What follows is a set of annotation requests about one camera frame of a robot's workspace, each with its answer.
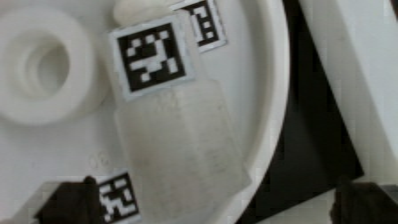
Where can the white round table top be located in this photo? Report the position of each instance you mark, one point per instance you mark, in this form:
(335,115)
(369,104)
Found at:
(61,152)

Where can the white right fence block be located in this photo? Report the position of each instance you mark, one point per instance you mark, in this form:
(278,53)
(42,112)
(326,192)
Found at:
(354,29)

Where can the white cylindrical table leg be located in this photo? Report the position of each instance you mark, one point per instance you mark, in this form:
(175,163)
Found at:
(180,143)

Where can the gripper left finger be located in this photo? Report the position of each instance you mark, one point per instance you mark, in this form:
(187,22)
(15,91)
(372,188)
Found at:
(72,206)

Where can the white front fence rail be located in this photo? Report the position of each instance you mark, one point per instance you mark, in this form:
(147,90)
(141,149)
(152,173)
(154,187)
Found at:
(308,213)

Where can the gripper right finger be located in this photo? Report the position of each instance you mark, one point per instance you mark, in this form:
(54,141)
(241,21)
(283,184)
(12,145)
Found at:
(363,204)

